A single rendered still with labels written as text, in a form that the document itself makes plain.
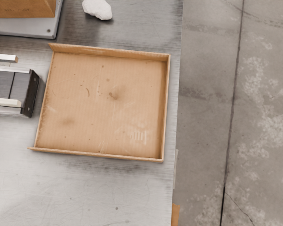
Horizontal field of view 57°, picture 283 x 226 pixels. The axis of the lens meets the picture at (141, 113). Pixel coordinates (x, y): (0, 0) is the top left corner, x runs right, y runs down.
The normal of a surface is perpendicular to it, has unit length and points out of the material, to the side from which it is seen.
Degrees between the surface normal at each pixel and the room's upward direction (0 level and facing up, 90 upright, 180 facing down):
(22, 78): 0
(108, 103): 0
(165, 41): 0
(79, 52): 90
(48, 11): 90
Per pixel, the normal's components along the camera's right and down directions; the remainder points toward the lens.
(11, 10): 0.02, 0.97
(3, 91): 0.02, -0.25
